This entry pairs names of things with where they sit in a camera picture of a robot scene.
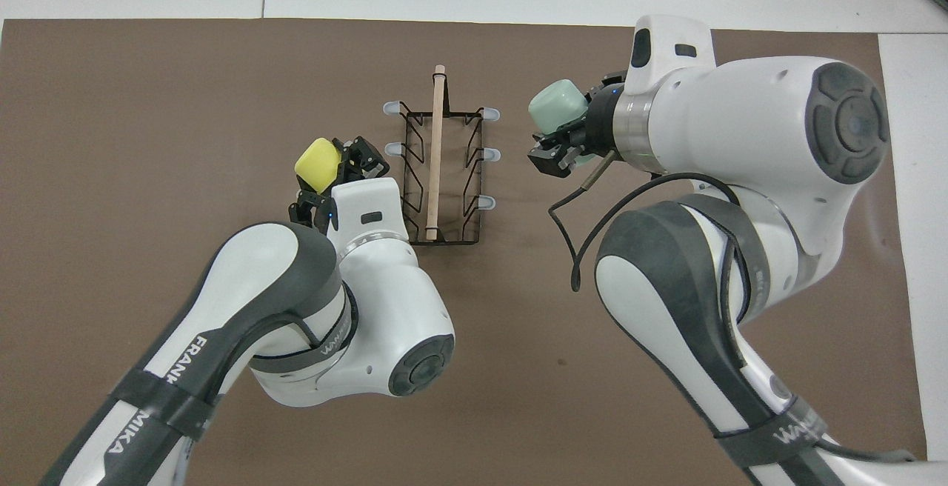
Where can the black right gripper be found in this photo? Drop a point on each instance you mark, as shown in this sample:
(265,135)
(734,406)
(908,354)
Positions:
(600,123)

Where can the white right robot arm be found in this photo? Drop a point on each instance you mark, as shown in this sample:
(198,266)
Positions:
(740,123)

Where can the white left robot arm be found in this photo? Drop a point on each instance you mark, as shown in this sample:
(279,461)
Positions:
(296,308)

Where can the yellow plastic cup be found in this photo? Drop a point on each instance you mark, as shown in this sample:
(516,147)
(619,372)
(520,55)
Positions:
(317,164)

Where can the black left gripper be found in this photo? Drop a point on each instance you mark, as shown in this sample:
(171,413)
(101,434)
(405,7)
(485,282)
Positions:
(324,212)

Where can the pale green plastic cup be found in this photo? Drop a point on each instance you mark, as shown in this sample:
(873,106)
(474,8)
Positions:
(559,107)

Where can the brown table mat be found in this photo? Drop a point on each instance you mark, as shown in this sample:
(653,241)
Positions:
(148,138)

